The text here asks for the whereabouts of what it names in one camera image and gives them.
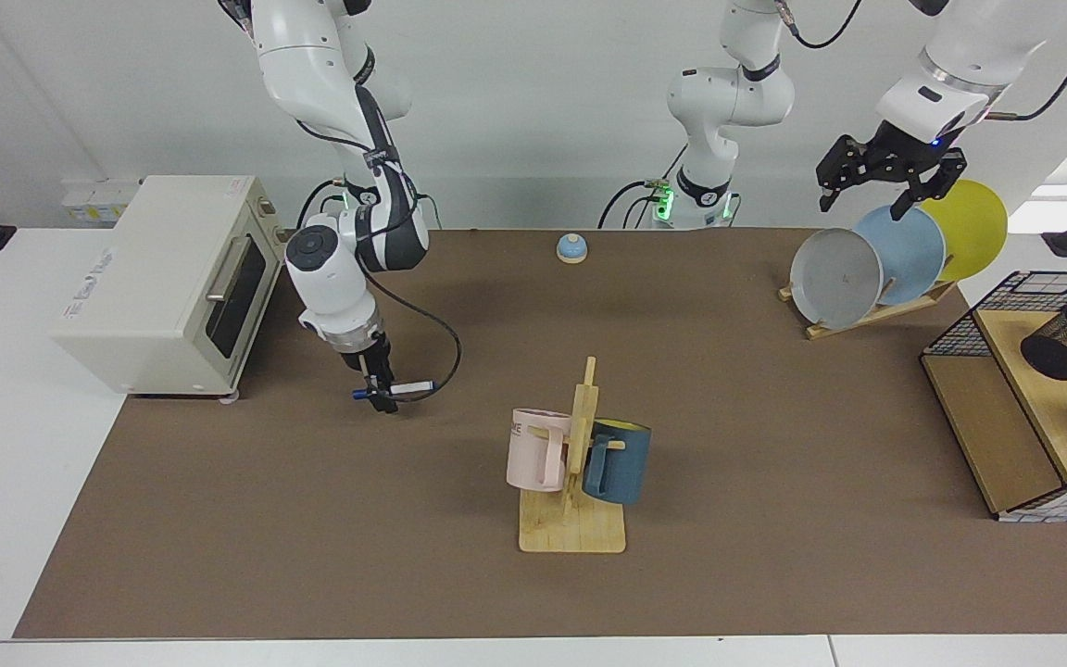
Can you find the white marker with blue cap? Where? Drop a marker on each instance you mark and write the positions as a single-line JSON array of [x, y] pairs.
[[415, 385]]

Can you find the light blue plate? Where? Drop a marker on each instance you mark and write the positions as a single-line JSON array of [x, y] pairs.
[[913, 255]]

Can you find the yellow plate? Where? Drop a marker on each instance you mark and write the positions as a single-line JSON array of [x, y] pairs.
[[973, 232]]

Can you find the grey plate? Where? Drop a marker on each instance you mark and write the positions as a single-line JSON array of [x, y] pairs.
[[834, 278]]

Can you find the wooden plate rack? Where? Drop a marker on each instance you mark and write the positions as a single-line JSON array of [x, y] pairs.
[[867, 318]]

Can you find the brown table cloth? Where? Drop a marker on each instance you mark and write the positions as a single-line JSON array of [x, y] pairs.
[[357, 519]]

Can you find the pink cup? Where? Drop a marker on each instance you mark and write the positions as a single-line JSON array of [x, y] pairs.
[[529, 454]]

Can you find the wooden cup stand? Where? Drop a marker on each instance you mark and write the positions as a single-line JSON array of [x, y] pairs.
[[571, 533]]

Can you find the pale toaster oven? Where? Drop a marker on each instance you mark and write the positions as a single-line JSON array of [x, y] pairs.
[[154, 278]]

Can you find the small blue round bell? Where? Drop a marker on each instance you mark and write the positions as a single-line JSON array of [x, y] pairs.
[[571, 248]]

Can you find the dark blue cup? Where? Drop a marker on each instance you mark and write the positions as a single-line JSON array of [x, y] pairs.
[[621, 463]]

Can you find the white wall socket box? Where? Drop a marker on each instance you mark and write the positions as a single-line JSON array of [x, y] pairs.
[[98, 199]]

